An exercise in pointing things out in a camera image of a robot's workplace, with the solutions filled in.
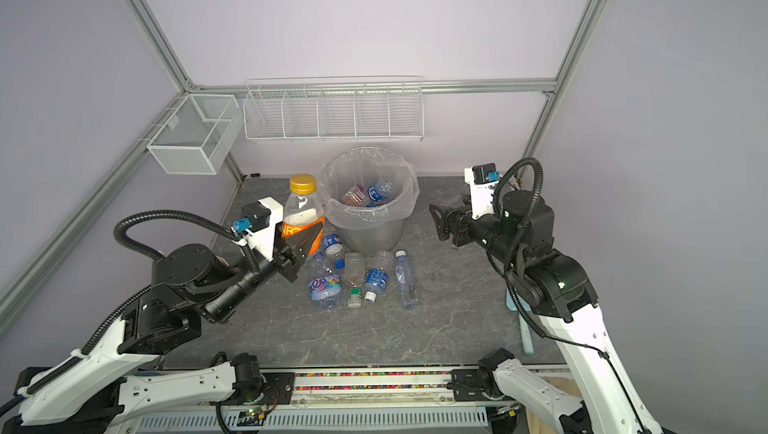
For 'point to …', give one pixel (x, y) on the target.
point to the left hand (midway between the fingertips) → (311, 225)
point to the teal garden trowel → (511, 301)
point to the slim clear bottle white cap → (406, 281)
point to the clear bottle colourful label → (325, 284)
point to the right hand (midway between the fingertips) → (449, 203)
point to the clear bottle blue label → (377, 275)
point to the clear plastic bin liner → (362, 166)
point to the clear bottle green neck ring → (354, 278)
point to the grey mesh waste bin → (369, 240)
